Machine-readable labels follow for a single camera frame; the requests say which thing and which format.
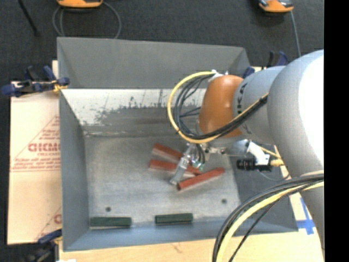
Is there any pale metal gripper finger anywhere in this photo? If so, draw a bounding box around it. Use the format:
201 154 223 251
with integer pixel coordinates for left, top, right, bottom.
169 157 189 186

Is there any red-brown flat block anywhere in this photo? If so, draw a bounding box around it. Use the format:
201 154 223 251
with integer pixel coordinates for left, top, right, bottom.
151 142 184 161
148 159 203 178
176 167 226 192

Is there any dark green flat block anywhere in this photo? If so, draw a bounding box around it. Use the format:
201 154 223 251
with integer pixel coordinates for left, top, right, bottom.
89 216 133 229
154 212 194 225

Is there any grey metal bin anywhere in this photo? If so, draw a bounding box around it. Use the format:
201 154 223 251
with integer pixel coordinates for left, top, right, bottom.
56 37 298 252

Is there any brown cardboard board red print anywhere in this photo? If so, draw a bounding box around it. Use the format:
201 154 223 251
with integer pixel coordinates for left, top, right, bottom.
7 91 63 246

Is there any black cylinder on white bracket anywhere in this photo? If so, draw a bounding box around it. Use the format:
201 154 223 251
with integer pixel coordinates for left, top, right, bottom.
236 140 274 173

